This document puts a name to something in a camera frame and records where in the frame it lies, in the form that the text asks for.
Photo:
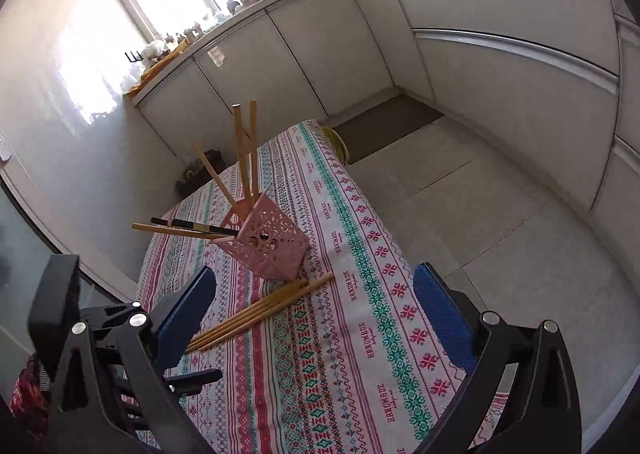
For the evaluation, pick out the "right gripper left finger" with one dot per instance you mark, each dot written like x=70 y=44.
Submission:
x=125 y=340

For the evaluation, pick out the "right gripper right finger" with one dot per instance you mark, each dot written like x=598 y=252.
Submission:
x=542 y=413

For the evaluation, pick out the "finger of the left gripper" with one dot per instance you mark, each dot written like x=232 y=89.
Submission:
x=182 y=385

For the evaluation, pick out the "black gold chopstick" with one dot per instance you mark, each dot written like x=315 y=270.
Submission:
x=195 y=226

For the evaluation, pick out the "long wooden chopstick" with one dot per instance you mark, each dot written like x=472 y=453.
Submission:
x=240 y=151

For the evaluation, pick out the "red floral sleeve forearm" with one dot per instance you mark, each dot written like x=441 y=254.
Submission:
x=28 y=404

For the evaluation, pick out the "embroidered patterned tablecloth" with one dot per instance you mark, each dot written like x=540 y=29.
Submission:
x=354 y=367

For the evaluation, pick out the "wooden chopstick in basket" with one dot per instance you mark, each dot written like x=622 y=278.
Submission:
x=178 y=232

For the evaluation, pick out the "pink perforated utensil basket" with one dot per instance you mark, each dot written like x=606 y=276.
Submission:
x=268 y=243

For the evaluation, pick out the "orange cloth on counter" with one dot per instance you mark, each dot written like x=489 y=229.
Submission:
x=158 y=67

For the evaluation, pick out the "white lower cabinets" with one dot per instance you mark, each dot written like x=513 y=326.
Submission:
x=554 y=82

